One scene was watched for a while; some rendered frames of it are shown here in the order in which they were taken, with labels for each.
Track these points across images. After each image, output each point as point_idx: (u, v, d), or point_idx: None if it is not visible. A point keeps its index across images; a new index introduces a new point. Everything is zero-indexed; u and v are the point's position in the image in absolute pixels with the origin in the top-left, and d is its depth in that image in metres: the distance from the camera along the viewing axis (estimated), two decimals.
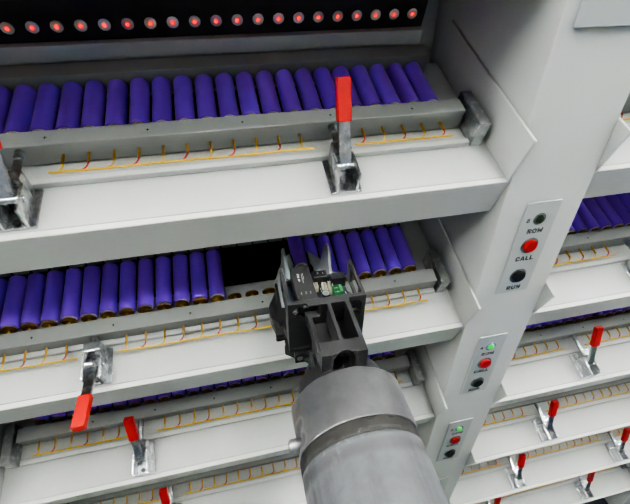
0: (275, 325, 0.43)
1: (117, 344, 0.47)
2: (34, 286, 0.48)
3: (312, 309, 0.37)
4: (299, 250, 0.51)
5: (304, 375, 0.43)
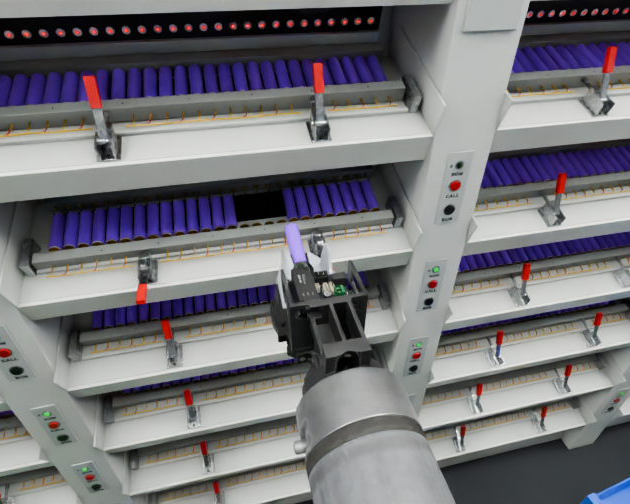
0: (277, 326, 0.43)
1: (160, 258, 0.65)
2: (99, 217, 0.67)
3: (314, 310, 0.37)
4: (291, 208, 0.71)
5: (306, 375, 0.43)
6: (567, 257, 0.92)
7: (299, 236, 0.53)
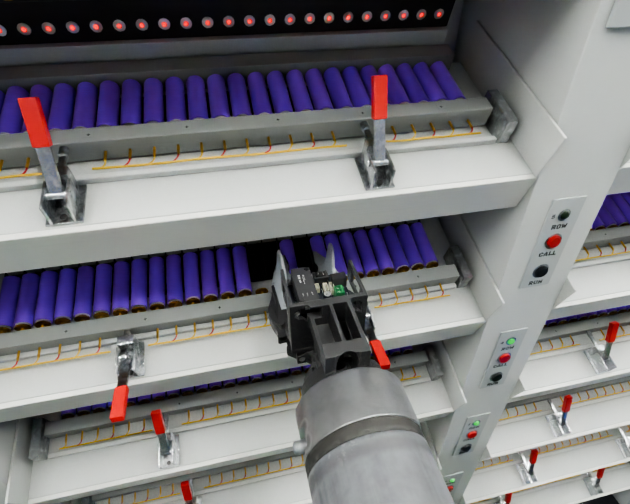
0: (276, 327, 0.43)
1: (148, 338, 0.48)
2: (66, 281, 0.49)
3: (314, 310, 0.37)
4: None
5: (306, 375, 0.43)
6: None
7: (286, 253, 0.54)
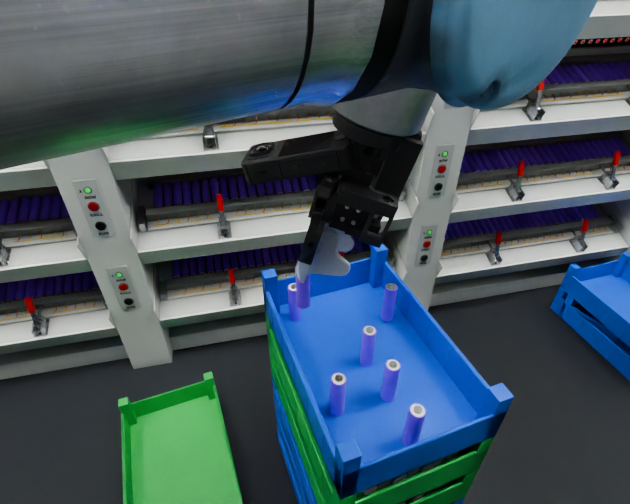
0: None
1: None
2: None
3: None
4: None
5: None
6: None
7: None
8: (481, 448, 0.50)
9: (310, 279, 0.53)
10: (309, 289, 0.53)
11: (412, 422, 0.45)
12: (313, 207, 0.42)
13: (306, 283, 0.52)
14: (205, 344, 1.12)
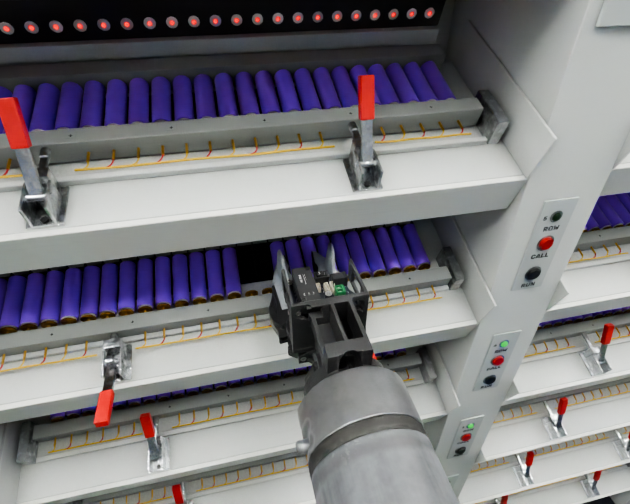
0: (277, 327, 0.43)
1: (136, 341, 0.47)
2: (53, 283, 0.49)
3: (315, 310, 0.37)
4: None
5: (307, 375, 0.43)
6: None
7: (276, 255, 0.53)
8: None
9: (291, 268, 0.53)
10: (293, 258, 0.53)
11: None
12: None
13: (299, 266, 0.52)
14: None
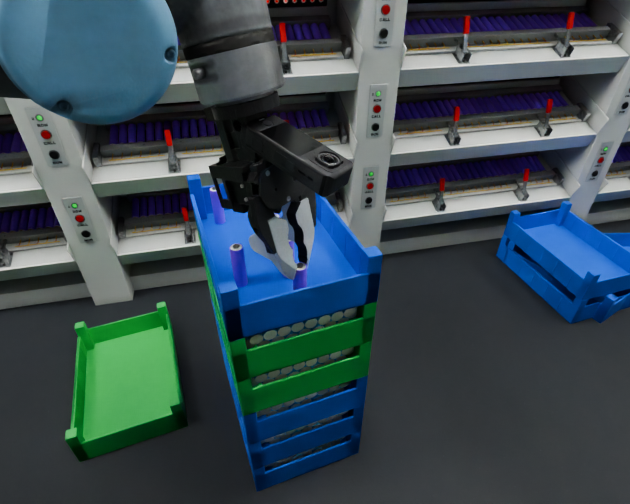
0: (251, 209, 0.45)
1: None
2: None
3: (232, 164, 0.48)
4: None
5: (288, 173, 0.42)
6: None
7: None
8: (366, 313, 0.57)
9: None
10: None
11: (295, 277, 0.52)
12: None
13: None
14: (165, 285, 1.18)
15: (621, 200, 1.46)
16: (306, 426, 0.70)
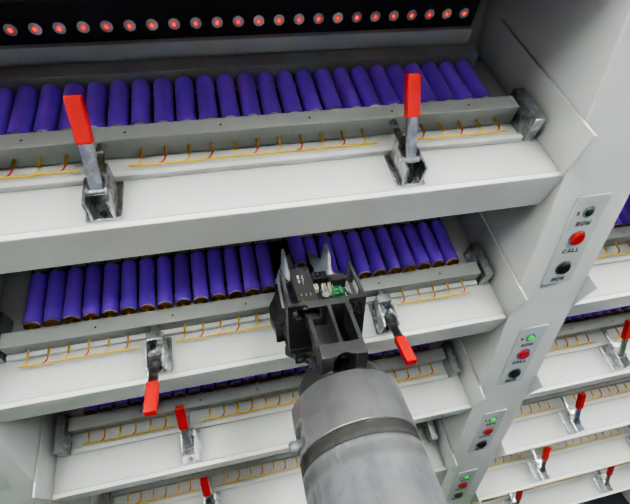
0: (275, 326, 0.43)
1: (175, 334, 0.48)
2: (93, 278, 0.50)
3: (312, 311, 0.37)
4: (346, 260, 0.54)
5: (304, 375, 0.43)
6: None
7: (308, 250, 0.54)
8: None
9: None
10: None
11: None
12: None
13: (332, 261, 0.53)
14: None
15: None
16: None
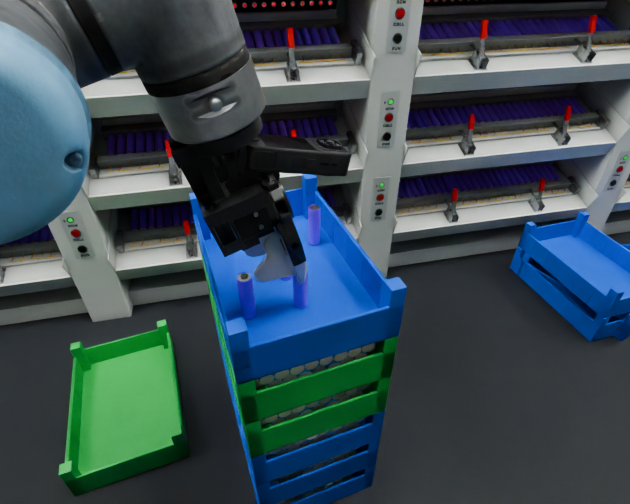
0: (285, 227, 0.42)
1: None
2: None
3: (215, 204, 0.41)
4: None
5: (309, 172, 0.42)
6: None
7: None
8: (386, 348, 0.52)
9: None
10: None
11: None
12: None
13: None
14: (165, 300, 1.13)
15: None
16: (317, 462, 0.65)
